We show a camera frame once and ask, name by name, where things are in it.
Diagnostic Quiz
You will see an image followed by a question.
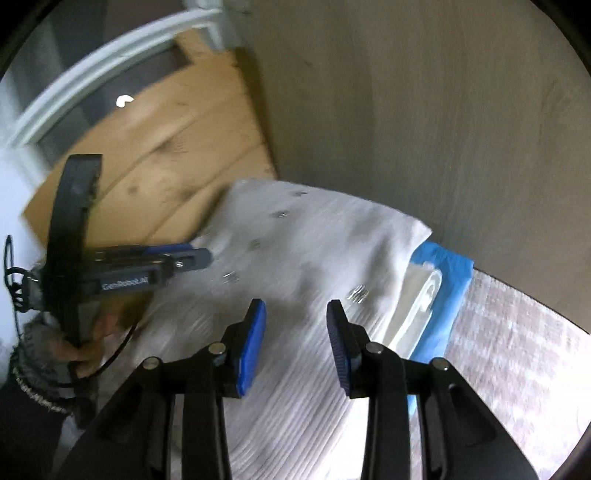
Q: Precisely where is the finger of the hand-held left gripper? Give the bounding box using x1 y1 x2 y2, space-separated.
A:
95 244 213 274

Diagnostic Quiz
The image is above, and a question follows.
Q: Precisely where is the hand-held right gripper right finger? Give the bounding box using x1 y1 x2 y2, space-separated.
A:
326 299 539 480

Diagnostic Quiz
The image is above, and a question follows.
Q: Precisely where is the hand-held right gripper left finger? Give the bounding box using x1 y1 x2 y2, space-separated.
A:
58 299 267 480

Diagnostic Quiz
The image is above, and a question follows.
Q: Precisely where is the white knitted sweater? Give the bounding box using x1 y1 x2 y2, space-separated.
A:
97 179 435 480

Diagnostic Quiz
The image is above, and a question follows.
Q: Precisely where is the person's left hand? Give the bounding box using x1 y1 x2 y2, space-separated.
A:
55 295 155 377

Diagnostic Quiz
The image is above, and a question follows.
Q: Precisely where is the pine wooden headboard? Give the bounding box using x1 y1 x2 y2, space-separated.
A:
21 48 280 259

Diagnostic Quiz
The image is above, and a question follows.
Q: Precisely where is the blue garment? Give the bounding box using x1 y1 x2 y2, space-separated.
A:
406 240 475 365

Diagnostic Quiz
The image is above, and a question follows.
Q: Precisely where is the oak wooden panel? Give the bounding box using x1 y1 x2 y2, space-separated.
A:
222 0 591 333

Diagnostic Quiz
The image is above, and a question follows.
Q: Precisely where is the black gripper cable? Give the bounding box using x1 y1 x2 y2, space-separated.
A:
4 235 139 381

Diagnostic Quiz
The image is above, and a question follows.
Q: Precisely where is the white window frame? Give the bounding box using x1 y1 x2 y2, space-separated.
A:
0 0 232 153

